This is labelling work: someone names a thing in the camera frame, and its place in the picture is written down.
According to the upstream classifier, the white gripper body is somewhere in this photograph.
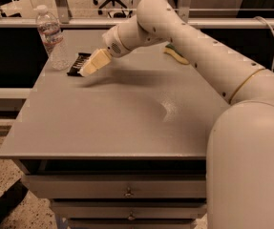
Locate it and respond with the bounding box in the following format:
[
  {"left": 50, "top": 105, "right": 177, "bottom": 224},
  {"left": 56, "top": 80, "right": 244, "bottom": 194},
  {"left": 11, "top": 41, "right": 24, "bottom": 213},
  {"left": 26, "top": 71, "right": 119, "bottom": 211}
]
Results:
[{"left": 102, "top": 26, "right": 131, "bottom": 58}]

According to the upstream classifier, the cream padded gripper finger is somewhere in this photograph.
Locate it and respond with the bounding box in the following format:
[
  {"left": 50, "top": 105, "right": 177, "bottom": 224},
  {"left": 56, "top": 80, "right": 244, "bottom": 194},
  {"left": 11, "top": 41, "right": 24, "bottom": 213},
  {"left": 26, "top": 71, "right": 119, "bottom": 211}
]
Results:
[{"left": 78, "top": 49, "right": 112, "bottom": 77}]

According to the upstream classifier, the black rxbar chocolate wrapper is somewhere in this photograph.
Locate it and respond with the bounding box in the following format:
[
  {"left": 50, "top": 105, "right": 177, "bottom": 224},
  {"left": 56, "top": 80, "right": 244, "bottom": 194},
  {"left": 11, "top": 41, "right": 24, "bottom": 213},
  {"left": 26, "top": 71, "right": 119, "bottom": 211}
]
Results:
[{"left": 67, "top": 52, "right": 91, "bottom": 76}]

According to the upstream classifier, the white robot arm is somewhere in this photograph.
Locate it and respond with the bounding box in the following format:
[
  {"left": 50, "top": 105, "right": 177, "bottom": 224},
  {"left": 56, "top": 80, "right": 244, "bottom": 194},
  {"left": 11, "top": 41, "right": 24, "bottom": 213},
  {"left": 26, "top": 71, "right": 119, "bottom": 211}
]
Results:
[{"left": 80, "top": 0, "right": 274, "bottom": 229}]

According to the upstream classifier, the clear plastic water bottle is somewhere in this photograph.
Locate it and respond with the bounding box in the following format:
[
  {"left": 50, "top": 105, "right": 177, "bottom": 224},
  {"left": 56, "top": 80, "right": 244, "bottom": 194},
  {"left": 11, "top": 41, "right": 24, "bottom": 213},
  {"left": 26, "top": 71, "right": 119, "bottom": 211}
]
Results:
[{"left": 36, "top": 5, "right": 70, "bottom": 71}]

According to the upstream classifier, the green and yellow sponge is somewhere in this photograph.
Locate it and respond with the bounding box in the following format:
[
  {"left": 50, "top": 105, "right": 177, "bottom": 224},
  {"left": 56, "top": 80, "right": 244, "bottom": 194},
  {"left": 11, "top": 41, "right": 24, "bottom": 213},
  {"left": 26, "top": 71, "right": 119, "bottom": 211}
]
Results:
[{"left": 164, "top": 44, "right": 189, "bottom": 65}]

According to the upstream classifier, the grey drawer cabinet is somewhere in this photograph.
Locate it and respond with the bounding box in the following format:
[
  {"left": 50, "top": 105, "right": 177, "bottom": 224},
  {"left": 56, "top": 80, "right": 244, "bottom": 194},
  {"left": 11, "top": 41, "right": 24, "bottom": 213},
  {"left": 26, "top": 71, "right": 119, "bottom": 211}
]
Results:
[{"left": 0, "top": 29, "right": 231, "bottom": 229}]

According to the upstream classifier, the grey metal railing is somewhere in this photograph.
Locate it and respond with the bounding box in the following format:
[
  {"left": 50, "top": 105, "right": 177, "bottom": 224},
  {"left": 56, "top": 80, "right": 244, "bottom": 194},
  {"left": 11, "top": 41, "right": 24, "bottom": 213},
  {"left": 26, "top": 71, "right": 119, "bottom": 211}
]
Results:
[{"left": 0, "top": 0, "right": 274, "bottom": 30}]

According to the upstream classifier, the top grey drawer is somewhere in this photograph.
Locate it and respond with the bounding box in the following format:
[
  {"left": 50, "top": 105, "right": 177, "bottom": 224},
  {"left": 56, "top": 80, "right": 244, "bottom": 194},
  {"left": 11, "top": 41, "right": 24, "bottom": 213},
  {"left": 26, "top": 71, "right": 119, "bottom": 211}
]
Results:
[{"left": 22, "top": 175, "right": 206, "bottom": 199}]

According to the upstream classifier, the grey drawer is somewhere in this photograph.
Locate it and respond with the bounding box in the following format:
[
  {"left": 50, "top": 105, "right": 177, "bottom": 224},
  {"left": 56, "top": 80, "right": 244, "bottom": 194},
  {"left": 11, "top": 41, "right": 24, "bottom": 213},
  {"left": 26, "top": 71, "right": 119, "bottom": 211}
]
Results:
[
  {"left": 22, "top": 175, "right": 206, "bottom": 199},
  {"left": 68, "top": 219, "right": 196, "bottom": 229},
  {"left": 52, "top": 201, "right": 206, "bottom": 219}
]

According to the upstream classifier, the metal drawer knob top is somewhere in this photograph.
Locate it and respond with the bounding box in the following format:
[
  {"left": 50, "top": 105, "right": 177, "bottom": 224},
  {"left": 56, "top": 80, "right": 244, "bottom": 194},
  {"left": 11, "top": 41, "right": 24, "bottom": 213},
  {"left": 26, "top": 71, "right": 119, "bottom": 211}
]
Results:
[{"left": 124, "top": 187, "right": 134, "bottom": 198}]

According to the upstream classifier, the metal drawer knob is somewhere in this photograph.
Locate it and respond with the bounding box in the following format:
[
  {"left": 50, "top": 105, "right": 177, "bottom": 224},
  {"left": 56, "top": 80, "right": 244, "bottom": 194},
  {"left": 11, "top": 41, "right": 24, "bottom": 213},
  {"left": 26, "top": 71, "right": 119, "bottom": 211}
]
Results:
[
  {"left": 127, "top": 212, "right": 136, "bottom": 220},
  {"left": 124, "top": 187, "right": 134, "bottom": 198}
]

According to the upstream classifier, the middle grey drawer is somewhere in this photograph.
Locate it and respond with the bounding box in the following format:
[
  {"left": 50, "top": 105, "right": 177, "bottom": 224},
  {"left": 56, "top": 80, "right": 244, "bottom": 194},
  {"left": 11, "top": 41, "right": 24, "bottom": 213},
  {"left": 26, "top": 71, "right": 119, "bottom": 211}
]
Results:
[{"left": 52, "top": 201, "right": 206, "bottom": 219}]

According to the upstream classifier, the metal drawer knob middle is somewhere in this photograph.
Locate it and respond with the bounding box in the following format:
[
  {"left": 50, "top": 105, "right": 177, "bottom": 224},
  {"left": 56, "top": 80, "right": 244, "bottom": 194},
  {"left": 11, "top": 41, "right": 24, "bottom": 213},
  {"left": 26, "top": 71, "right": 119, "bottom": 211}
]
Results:
[{"left": 127, "top": 212, "right": 136, "bottom": 220}]

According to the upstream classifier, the bottom grey drawer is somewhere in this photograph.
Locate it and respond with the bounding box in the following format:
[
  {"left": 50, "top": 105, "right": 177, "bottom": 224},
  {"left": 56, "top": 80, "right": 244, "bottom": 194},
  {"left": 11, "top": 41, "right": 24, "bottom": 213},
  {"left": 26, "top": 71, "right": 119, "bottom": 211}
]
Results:
[{"left": 68, "top": 219, "right": 196, "bottom": 229}]

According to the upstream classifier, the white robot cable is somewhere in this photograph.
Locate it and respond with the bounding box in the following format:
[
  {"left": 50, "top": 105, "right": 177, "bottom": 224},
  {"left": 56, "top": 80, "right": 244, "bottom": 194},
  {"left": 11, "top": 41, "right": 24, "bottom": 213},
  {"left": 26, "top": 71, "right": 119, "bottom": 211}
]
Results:
[{"left": 254, "top": 15, "right": 274, "bottom": 73}]

